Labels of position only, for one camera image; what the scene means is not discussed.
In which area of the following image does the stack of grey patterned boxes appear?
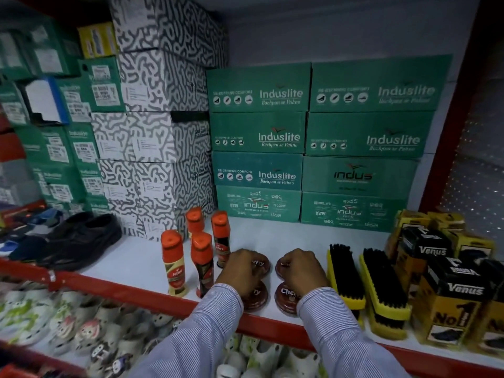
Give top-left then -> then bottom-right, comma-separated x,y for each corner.
91,0 -> 229,242

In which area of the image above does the blue sandal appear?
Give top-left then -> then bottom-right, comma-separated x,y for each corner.
0,235 -> 49,263
28,208 -> 64,229

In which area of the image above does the yellow black-bristle shoe brush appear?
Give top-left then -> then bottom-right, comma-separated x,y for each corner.
365,299 -> 408,341
359,248 -> 413,322
326,244 -> 367,311

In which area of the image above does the blue and white box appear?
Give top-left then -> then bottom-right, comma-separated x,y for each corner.
24,76 -> 71,125

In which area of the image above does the person's left forearm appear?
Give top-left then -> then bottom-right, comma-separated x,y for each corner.
128,283 -> 245,378

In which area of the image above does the row of white children's clogs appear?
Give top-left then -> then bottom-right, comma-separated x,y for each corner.
0,285 -> 329,378

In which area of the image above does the dark orange-capped polish bottle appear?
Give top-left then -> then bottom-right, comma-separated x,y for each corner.
211,211 -> 232,269
185,207 -> 205,238
191,232 -> 215,299

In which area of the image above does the black leather shoe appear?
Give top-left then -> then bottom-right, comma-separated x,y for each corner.
37,213 -> 123,272
47,211 -> 95,241

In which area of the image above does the person's right hand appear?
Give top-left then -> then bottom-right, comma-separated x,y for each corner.
278,248 -> 331,298

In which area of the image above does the red metal shelf frame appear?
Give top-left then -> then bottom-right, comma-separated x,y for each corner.
0,0 -> 504,378

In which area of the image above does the person's right forearm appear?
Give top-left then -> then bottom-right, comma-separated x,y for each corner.
296,286 -> 412,378

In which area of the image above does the person's left hand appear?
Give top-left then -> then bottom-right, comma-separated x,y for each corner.
216,249 -> 265,298

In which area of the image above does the stack of white-labelled green boxes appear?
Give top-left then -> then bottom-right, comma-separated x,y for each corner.
0,19 -> 127,217

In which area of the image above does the tan orange-capped polish bottle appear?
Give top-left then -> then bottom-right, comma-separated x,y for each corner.
161,230 -> 189,298

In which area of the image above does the yellow cardboard box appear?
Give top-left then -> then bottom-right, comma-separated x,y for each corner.
77,22 -> 119,59

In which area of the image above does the group of yellow black cartons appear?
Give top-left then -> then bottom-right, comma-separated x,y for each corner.
385,209 -> 504,356

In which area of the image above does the stack of green shoe boxes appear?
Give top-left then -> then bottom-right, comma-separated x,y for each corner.
206,55 -> 453,233

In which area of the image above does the red box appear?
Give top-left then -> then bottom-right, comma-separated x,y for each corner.
0,132 -> 26,162

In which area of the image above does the perforated metal shutter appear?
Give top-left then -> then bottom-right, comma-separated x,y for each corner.
438,39 -> 504,250

